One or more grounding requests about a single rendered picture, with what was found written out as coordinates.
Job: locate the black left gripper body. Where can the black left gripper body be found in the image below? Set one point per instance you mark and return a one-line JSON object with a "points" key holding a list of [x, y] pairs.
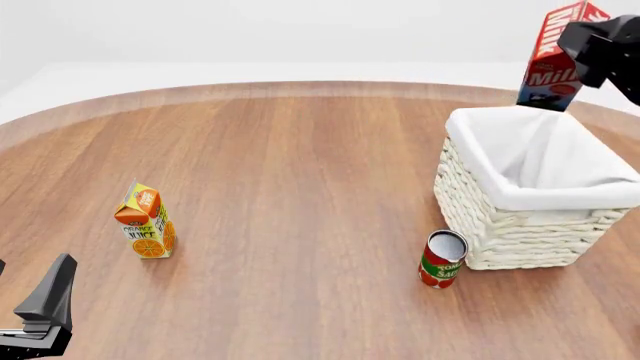
{"points": [[35, 339]]}

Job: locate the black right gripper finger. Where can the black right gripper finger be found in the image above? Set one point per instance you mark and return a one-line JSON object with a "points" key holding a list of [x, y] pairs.
{"points": [[582, 39]]}

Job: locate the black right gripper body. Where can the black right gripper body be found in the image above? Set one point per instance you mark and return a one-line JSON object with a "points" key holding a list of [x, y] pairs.
{"points": [[625, 52]]}

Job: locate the red and blue milk carton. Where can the red and blue milk carton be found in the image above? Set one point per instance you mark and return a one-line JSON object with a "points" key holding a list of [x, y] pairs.
{"points": [[547, 80]]}

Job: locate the white cloth basket liner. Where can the white cloth basket liner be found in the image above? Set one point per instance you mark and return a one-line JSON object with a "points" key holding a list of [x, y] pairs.
{"points": [[540, 150]]}

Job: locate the white wicker basket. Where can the white wicker basket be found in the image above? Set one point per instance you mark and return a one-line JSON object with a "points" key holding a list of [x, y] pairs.
{"points": [[505, 240]]}

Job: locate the orange juice carton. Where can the orange juice carton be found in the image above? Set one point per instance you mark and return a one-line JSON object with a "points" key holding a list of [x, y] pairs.
{"points": [[146, 232]]}

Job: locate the tomato sauce tin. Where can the tomato sauce tin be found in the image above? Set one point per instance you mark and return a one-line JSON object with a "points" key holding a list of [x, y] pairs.
{"points": [[439, 268]]}

